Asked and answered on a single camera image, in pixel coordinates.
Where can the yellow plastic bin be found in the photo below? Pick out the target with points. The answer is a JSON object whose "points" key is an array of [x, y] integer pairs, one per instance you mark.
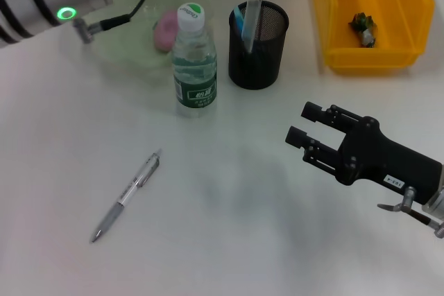
{"points": [[374, 60]]}

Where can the green translucent plastic bowl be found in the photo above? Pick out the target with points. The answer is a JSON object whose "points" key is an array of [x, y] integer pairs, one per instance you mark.
{"points": [[135, 51]]}

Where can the pink toy peach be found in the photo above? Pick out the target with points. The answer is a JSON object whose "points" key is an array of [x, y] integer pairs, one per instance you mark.
{"points": [[164, 37]]}

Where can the blue scissors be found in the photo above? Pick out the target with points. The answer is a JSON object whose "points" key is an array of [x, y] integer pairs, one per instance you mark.
{"points": [[240, 20]]}

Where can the silver ballpoint pen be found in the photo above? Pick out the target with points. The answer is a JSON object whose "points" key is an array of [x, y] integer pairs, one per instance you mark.
{"points": [[118, 206]]}

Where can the black mesh pen holder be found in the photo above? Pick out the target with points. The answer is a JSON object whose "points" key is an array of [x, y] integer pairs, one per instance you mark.
{"points": [[255, 67]]}

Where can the clear water bottle green label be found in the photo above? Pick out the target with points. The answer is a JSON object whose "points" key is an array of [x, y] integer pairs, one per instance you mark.
{"points": [[196, 95]]}

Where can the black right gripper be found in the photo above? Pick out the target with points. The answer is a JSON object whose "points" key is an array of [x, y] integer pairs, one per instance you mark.
{"points": [[388, 161]]}

